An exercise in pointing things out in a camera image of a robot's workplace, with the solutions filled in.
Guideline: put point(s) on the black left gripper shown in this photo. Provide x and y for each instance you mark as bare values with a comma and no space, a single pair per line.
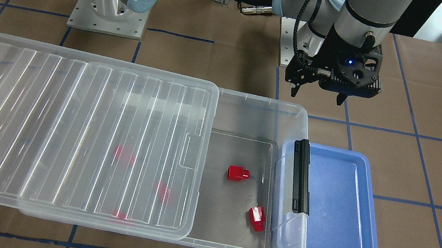
330,55

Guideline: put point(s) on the clear plastic box lid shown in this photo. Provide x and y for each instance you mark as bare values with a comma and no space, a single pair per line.
98,142

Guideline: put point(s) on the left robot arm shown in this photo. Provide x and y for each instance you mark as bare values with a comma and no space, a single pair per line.
358,23

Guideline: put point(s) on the clear plastic storage box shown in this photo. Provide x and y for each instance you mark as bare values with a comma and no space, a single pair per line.
252,132

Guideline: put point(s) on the red block with white mark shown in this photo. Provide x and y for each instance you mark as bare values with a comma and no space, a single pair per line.
256,215

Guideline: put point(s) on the blue plastic tray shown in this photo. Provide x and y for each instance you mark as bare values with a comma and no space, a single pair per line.
342,213

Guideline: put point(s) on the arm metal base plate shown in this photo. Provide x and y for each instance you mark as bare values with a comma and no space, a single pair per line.
307,40
110,17

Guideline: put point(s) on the black box handle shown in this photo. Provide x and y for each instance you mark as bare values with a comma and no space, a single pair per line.
301,163

